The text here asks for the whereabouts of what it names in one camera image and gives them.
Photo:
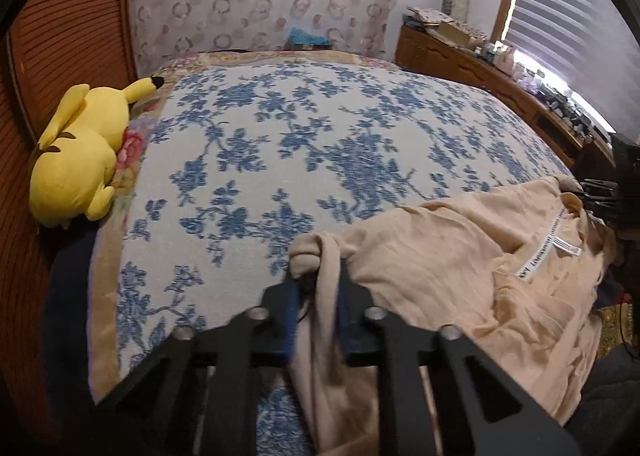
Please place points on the teal cloth on box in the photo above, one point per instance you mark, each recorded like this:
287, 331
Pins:
307, 36

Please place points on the patterned paper box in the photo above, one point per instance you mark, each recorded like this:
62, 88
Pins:
425, 16

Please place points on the beige printed t-shirt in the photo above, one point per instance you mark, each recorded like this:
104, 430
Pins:
450, 261

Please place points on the open tan cardboard box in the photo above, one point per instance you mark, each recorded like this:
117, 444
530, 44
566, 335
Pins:
452, 32

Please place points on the yellow plush toy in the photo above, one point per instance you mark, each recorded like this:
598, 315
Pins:
75, 161

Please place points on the wooden cabinet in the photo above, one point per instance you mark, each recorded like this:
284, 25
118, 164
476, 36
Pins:
450, 61

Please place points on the wooden louvered wardrobe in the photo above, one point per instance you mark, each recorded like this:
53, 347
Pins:
60, 36

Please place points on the striped window blind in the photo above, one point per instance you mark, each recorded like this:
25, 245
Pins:
565, 11

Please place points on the group of small bottles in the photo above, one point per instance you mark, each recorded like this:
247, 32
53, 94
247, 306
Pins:
550, 96

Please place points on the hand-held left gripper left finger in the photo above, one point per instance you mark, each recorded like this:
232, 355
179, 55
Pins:
292, 326

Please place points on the pink container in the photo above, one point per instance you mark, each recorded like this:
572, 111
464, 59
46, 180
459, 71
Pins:
510, 59

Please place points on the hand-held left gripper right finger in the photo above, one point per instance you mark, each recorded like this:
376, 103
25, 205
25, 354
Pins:
347, 321

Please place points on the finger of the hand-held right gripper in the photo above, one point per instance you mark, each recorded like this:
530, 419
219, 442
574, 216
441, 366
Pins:
602, 198

